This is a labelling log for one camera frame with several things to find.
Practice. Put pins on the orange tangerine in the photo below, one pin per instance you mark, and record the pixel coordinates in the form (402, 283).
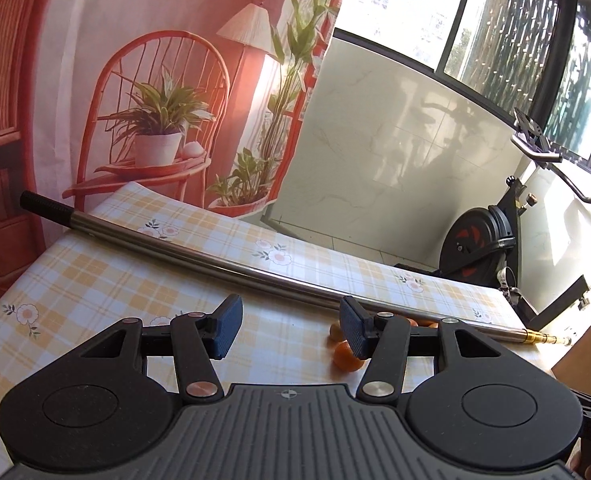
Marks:
(412, 321)
(428, 323)
(335, 331)
(346, 357)

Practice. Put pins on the brown cardboard box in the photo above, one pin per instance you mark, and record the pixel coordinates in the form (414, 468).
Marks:
(590, 350)

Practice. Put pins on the plaid floral tablecloth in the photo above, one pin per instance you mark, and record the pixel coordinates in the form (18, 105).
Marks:
(100, 280)

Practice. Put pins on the window with metal grille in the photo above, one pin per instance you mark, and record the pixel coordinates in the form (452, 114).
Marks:
(505, 25)

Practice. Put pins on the wall poster with chair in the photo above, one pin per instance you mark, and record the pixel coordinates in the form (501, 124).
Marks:
(75, 60)

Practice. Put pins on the steel pole with gold end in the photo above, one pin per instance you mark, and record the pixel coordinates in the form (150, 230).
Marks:
(225, 260)

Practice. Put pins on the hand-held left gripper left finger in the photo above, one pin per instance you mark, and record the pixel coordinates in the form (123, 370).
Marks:
(228, 330)

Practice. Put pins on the black exercise bike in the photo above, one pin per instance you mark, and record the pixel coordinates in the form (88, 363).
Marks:
(480, 240)

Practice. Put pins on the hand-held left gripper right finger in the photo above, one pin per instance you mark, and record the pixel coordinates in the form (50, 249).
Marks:
(354, 332)

